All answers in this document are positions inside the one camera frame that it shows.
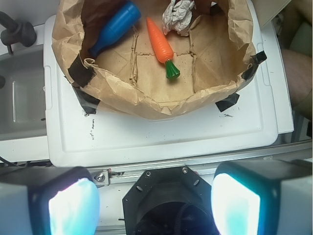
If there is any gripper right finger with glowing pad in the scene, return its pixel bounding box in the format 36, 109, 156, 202
211, 160, 313, 235

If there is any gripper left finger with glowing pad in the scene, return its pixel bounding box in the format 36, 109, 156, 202
0, 166, 100, 235

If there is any white plastic tray lid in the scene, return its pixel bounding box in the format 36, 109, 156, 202
43, 0, 280, 168

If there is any black tape strip right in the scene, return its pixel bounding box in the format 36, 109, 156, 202
215, 51, 267, 112

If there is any black tape strip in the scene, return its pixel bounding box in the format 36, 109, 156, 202
67, 54, 100, 115
215, 51, 267, 112

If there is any black tape strip left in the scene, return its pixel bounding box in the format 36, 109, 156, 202
67, 54, 100, 115

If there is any black faucet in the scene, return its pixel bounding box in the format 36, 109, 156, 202
0, 11, 37, 55

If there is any orange toy carrot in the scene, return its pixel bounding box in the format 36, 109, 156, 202
146, 17, 180, 80

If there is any crumpled white paper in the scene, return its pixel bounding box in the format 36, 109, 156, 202
162, 0, 196, 37

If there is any aluminium frame rail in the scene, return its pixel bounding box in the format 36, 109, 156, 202
88, 141, 313, 188

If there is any black hexagonal mount plate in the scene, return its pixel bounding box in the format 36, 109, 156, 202
122, 166, 219, 235

